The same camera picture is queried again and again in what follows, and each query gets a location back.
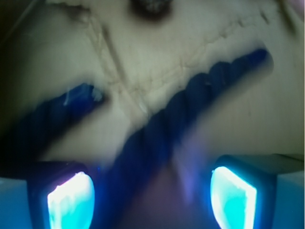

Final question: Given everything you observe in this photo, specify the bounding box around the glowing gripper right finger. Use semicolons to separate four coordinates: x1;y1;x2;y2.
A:
210;155;276;229

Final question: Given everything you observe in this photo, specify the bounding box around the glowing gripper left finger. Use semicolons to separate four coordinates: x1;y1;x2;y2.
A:
27;161;95;229

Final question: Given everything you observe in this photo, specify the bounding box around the dark blue twisted rope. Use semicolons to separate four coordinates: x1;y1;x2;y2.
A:
0;48;274;229

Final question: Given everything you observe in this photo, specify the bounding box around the brown paper bag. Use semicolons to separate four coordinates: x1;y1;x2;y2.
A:
0;0;305;164

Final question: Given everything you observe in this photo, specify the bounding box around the brown rock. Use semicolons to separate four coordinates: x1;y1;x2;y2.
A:
130;0;173;20

